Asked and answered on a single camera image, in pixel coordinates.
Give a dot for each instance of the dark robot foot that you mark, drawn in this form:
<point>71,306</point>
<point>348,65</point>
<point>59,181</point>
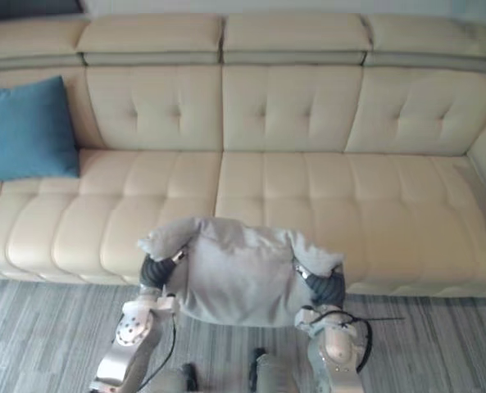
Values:
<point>190,376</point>
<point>255,364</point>

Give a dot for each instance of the silver robot right leg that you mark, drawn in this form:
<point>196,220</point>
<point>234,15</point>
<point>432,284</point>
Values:
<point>281,374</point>

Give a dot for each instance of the dark framed wall picture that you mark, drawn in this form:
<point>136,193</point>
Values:
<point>25,8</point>

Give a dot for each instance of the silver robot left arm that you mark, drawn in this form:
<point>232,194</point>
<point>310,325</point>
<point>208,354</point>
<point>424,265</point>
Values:
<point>130,340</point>

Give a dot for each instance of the silver robot left leg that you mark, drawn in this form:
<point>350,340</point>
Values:
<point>173,380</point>

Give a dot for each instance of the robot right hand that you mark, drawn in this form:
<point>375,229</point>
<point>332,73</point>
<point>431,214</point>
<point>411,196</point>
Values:
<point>328,288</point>

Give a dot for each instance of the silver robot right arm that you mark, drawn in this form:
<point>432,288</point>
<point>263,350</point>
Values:
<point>334,348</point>

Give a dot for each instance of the cream leather sofa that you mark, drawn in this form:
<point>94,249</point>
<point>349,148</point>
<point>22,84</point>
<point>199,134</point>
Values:
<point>267,184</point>

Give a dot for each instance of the dark robot left foot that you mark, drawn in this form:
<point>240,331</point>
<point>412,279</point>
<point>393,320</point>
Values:
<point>190,376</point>

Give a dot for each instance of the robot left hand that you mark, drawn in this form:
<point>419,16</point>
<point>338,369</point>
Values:
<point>156,272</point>

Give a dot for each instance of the dark robot right foot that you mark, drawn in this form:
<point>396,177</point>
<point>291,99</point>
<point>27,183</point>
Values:
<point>255,364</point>

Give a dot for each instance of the silver robot leg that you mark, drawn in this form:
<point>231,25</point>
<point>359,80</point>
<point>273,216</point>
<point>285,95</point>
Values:
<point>281,374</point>
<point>173,380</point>

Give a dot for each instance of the blue square cushion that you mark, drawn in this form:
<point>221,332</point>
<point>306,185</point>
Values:
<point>29,131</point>

